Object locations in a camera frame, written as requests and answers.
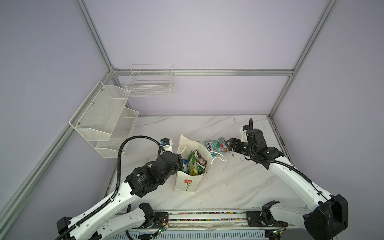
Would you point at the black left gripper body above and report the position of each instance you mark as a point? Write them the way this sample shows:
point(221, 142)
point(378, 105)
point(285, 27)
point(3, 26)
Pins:
point(178, 166)

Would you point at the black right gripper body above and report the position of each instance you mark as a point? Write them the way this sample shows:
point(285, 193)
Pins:
point(239, 147)

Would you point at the green yellow Fox's candy bag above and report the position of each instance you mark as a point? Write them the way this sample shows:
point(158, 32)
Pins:
point(192, 165)

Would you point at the teal green Fox's candy bag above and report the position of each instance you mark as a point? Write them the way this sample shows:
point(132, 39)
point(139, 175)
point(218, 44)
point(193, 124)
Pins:
point(218, 146)

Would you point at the white flowered paper bag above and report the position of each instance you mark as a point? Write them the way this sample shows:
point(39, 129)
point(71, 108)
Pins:
point(186, 183)

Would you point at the green Fox's Spring Tea bag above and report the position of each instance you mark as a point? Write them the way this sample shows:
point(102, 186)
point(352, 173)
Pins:
point(200, 169)

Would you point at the brown chocolate bar wrapper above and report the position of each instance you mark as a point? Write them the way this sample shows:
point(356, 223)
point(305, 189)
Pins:
point(200, 160)

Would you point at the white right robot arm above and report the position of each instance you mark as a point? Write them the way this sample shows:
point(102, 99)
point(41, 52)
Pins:
point(324, 216)

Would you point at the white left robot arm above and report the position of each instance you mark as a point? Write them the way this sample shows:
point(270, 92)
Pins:
point(101, 222)

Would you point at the white mesh two-tier shelf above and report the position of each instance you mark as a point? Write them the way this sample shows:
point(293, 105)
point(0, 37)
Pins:
point(104, 119)

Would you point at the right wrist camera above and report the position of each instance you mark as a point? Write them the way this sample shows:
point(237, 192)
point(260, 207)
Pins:
point(244, 134)

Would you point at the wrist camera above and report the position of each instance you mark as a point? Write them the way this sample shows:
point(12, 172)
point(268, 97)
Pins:
point(244, 134)
point(167, 145)

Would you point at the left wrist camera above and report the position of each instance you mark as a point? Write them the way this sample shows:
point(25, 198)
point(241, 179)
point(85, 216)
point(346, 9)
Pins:
point(167, 145)

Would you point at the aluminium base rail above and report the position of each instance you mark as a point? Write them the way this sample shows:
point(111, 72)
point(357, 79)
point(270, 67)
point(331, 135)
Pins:
point(222, 219)

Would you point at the white wire basket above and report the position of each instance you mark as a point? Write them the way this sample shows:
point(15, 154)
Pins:
point(151, 80)

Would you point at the aluminium frame post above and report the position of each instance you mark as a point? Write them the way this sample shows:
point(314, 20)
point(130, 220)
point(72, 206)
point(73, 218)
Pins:
point(91, 27)

